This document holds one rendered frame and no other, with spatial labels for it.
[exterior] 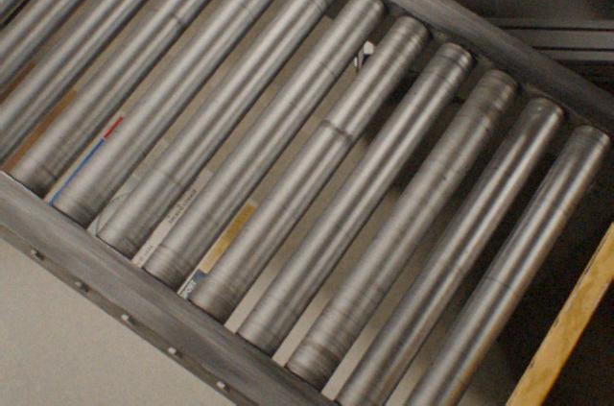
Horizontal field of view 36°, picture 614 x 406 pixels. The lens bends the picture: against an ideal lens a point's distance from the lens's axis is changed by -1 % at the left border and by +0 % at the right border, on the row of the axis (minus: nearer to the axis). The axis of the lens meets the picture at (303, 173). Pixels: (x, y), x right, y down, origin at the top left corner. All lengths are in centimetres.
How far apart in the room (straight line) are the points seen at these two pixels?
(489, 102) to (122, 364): 98
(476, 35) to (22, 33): 56
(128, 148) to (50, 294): 84
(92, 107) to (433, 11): 43
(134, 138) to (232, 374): 30
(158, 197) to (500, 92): 43
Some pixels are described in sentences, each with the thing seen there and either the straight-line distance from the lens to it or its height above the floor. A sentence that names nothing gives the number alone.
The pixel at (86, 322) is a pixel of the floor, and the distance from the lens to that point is 189.
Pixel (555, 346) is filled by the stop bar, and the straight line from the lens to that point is 106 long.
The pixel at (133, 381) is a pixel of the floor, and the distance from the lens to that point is 185.
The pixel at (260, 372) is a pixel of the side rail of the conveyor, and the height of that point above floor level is 80.
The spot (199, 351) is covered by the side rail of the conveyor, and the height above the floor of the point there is 80.
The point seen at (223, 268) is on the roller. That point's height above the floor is 80.
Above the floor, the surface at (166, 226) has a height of 1.
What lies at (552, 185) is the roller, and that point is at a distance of 114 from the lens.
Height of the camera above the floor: 181
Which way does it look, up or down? 68 degrees down
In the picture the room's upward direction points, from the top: 7 degrees clockwise
